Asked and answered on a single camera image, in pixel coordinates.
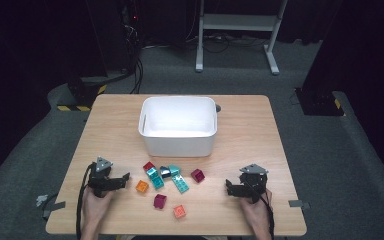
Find grey tape strip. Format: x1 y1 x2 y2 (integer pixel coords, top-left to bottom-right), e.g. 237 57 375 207
42 200 67 220
288 199 311 211

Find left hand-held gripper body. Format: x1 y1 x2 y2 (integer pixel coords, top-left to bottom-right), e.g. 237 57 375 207
88 156 114 198

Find teal square toy block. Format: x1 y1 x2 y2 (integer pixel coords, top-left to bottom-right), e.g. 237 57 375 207
151 176 165 191

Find dark blue toy block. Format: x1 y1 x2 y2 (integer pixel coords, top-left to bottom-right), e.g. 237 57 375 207
159 165 172 180

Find long teal toy block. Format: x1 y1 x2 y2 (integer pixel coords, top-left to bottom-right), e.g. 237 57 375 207
171 173 190 194

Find black cables under stand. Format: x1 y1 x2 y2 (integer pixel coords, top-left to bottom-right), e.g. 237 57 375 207
184 32 271 54

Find dark equipment rack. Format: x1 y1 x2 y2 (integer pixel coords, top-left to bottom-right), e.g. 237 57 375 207
118 0 145 73

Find white metal stand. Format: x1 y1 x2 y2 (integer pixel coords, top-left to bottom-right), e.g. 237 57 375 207
194 0 289 76

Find yellow-orange toy block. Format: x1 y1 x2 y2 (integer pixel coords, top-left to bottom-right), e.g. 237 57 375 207
135 179 150 194

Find hand-held gripper black cable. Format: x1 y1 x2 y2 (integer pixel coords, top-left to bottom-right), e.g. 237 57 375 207
246 181 276 240
75 162 96 240

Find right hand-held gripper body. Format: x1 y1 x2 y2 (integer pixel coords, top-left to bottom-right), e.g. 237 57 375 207
239 163 270 205

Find magenta toy block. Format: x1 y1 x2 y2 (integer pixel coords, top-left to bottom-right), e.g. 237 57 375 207
153 193 168 210
190 168 206 184

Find black stand base striped tape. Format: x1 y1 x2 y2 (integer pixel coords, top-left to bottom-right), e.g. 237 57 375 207
57 76 108 113
294 87 346 117

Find pale tape scrap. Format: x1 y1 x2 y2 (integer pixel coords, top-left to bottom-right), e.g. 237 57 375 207
35 194 49 208

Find person's left hand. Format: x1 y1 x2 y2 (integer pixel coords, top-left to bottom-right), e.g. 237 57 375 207
81 185 115 218

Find black floor cable bundle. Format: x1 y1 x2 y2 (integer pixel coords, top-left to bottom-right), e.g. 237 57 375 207
126 54 145 95

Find coral orange toy block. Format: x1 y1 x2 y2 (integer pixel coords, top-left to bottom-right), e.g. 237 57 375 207
173 204 187 220

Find left hand-held gripper black cable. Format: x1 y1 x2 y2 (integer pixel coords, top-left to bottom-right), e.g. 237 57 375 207
75 162 96 240

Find right hand-held gripper black cable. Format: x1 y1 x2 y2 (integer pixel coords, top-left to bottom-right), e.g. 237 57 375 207
246 181 276 240

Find person's right hand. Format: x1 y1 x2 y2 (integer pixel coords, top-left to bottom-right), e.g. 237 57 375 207
239 188 274 222

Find white plastic bin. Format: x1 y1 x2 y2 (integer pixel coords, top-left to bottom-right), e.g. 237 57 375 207
137 95 219 158

